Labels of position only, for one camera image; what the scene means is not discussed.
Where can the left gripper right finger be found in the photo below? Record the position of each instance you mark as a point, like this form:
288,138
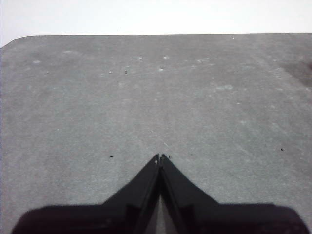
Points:
231,219

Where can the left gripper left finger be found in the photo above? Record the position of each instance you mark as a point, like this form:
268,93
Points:
97,219

